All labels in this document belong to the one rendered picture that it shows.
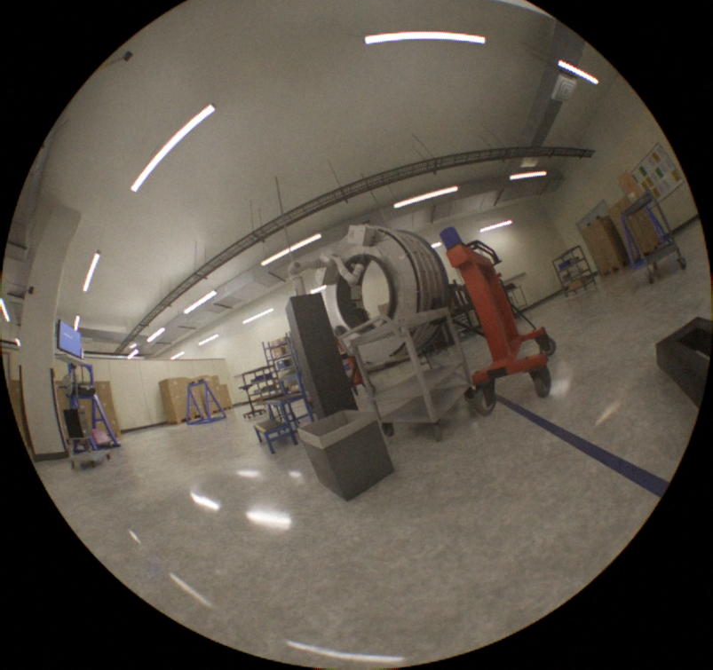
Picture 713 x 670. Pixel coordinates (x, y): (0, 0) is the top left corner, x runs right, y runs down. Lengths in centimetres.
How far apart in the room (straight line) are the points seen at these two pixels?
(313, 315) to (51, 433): 434
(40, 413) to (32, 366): 66
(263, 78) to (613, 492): 428
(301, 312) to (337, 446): 94
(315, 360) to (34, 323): 450
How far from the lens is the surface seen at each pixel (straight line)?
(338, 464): 89
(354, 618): 63
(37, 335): 460
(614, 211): 670
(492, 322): 133
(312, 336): 145
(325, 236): 579
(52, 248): 520
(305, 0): 371
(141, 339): 1101
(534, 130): 592
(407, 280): 180
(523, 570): 62
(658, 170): 882
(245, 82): 372
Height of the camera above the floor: 56
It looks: 12 degrees up
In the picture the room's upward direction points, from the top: 18 degrees counter-clockwise
